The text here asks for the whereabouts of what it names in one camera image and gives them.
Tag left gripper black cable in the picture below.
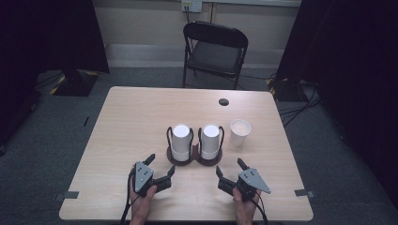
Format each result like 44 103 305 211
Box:
119 168 140 225

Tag grey tape piece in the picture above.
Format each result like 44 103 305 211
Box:
294 188 316 199
54 190 80 202

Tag brown-based wire cup holder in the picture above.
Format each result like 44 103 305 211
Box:
165 125 225 167

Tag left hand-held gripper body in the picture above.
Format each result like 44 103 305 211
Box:
130 160 174 199

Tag single white paper cup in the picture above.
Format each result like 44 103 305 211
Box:
230 118 253 148

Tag stack of white paper cups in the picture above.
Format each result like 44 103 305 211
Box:
170 124 191 162
200 124 221 160

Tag person's right hand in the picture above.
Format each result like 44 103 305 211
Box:
232 187 263 219

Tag black folding chair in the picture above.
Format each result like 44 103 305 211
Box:
182 21 250 92

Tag black curtain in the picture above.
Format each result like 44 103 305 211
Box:
0 0 111 148
274 0 398 201

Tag person's left hand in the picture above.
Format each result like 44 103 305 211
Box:
129 167 158 218

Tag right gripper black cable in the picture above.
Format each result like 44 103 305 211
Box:
250 190 270 225

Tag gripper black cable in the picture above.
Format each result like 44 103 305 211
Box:
119 168 140 225
250 190 270 225

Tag white wall socket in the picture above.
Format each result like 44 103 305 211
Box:
181 0 204 14

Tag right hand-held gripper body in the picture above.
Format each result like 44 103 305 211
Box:
217 168 272 203

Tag black floor cables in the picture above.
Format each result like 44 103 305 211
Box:
278 80 323 127

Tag black stand base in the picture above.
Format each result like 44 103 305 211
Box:
266 77 302 103
49 69 100 98

